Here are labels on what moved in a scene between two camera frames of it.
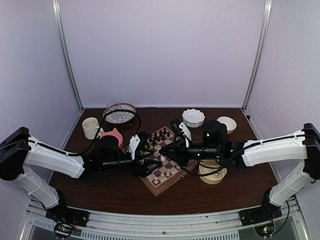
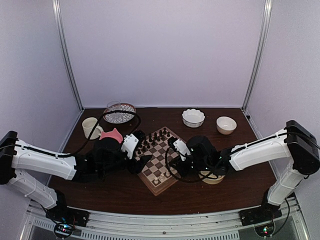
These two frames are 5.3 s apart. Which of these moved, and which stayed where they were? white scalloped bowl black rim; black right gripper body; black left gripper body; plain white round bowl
Moved: black right gripper body
Stayed: plain white round bowl; white scalloped bowl black rim; black left gripper body
